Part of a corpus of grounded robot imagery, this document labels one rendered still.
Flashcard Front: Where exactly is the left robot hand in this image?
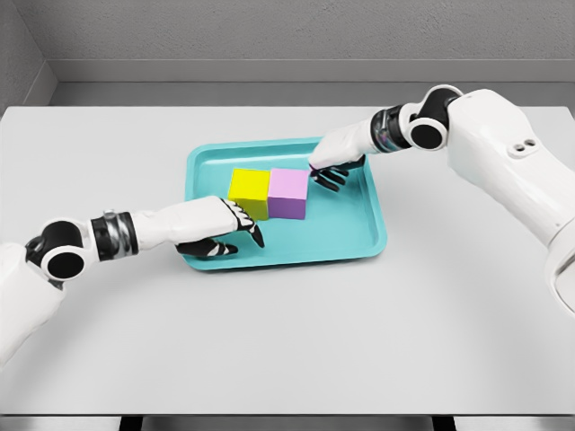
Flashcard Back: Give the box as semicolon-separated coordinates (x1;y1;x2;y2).
168;195;266;259

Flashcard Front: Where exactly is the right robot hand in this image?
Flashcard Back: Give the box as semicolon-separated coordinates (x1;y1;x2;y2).
307;127;367;193

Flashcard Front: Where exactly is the yellow cube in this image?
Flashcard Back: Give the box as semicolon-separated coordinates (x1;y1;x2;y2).
227;168;272;222

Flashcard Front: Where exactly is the pink cube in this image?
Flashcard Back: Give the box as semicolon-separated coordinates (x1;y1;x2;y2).
267;167;311;221

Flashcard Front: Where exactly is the teal tray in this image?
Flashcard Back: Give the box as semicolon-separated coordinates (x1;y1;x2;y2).
177;137;389;274

